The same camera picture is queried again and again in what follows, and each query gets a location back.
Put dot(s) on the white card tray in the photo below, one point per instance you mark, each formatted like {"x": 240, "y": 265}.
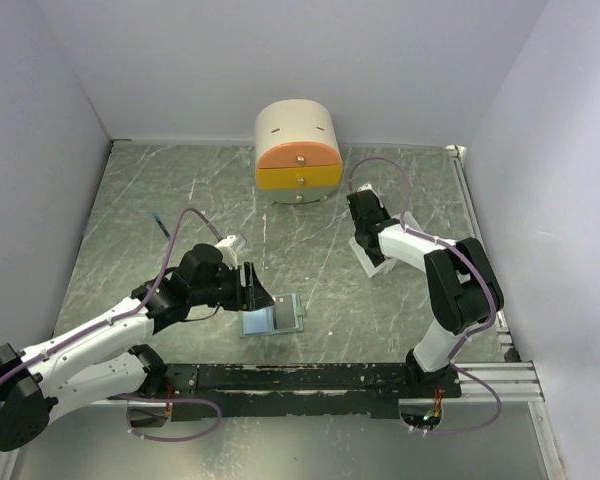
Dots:
{"x": 366, "y": 248}

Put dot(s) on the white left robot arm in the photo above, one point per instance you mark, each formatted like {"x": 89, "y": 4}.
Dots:
{"x": 108, "y": 356}

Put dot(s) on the aluminium frame rail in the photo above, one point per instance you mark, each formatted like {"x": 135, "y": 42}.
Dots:
{"x": 489, "y": 433}

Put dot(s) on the black VIP credit card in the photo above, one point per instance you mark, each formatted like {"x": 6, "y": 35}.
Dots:
{"x": 285, "y": 315}

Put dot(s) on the round pastel drawer cabinet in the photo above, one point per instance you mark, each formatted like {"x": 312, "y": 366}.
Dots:
{"x": 298, "y": 160}

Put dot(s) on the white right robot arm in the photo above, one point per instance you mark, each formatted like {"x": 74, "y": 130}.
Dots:
{"x": 463, "y": 291}

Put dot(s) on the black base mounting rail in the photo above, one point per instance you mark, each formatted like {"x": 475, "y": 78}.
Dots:
{"x": 305, "y": 389}

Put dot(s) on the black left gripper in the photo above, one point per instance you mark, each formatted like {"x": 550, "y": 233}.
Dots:
{"x": 253, "y": 295}

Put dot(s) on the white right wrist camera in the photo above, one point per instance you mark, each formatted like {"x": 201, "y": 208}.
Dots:
{"x": 367, "y": 187}

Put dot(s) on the mint green card holder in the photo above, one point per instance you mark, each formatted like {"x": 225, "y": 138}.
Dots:
{"x": 261, "y": 322}

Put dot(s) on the blue pen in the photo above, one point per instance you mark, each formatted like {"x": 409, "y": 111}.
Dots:
{"x": 161, "y": 225}

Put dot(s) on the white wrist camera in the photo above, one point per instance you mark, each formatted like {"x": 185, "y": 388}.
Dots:
{"x": 230, "y": 247}
{"x": 367, "y": 187}

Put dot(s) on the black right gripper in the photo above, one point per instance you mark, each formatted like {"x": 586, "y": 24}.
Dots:
{"x": 383, "y": 211}

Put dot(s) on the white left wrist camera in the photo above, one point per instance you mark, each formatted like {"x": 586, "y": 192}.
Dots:
{"x": 230, "y": 247}

